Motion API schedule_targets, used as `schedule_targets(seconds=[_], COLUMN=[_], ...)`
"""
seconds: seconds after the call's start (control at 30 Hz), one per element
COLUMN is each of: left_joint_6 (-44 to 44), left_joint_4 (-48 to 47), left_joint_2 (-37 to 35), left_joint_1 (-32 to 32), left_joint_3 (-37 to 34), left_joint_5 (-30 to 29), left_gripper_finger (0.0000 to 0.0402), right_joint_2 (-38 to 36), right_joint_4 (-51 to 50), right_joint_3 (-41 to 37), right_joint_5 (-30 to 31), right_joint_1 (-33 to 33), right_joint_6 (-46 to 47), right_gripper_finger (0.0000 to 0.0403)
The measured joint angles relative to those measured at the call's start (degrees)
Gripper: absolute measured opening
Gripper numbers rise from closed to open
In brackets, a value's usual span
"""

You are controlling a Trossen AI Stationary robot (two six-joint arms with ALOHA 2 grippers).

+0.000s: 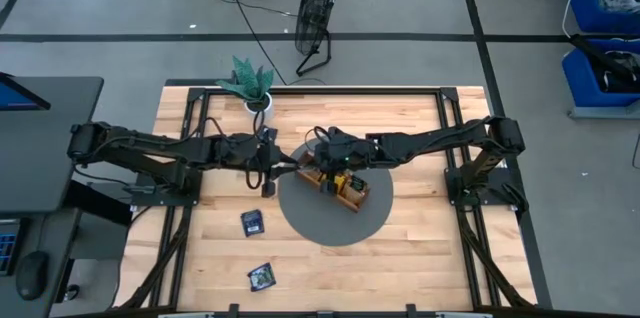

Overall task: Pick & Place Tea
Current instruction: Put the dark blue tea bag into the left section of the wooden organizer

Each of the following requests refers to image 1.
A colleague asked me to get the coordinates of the black metal bar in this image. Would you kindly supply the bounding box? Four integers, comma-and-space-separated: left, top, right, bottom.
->
569, 32, 640, 90

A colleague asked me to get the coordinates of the round grey woven placemat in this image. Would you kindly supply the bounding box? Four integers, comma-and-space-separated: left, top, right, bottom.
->
277, 137, 395, 248

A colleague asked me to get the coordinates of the white plant pot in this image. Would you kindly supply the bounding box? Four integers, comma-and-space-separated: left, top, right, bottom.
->
243, 92, 274, 117

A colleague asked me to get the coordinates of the black desk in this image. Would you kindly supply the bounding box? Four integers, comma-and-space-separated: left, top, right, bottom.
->
0, 76, 105, 318

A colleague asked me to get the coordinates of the wooden tea organizer box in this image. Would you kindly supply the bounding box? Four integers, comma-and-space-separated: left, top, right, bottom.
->
295, 151, 372, 214

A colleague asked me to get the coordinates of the blue storage bin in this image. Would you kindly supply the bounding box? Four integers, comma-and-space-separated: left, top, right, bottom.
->
561, 37, 640, 109
569, 0, 640, 34

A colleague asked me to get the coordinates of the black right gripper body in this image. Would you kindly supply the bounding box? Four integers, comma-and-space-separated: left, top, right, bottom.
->
302, 126, 396, 197

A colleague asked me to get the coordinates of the long black floor cable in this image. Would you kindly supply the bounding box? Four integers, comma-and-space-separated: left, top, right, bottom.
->
222, 0, 288, 86

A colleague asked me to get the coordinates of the green artificial plant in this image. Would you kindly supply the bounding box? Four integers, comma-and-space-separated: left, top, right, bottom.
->
215, 55, 275, 104

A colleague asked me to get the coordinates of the black keyboard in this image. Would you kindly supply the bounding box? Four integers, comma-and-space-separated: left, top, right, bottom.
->
0, 217, 24, 278

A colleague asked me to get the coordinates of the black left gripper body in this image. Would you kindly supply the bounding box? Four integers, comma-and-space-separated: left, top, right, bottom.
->
215, 132, 284, 198

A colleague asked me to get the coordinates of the black computer mouse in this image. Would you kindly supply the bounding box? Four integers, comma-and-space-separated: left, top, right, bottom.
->
14, 250, 50, 302

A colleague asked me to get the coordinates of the black floor fan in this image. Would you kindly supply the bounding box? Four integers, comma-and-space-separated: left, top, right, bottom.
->
293, 0, 340, 78

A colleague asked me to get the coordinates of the blue-lit computer monitor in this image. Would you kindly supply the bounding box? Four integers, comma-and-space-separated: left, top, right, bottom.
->
0, 71, 52, 112

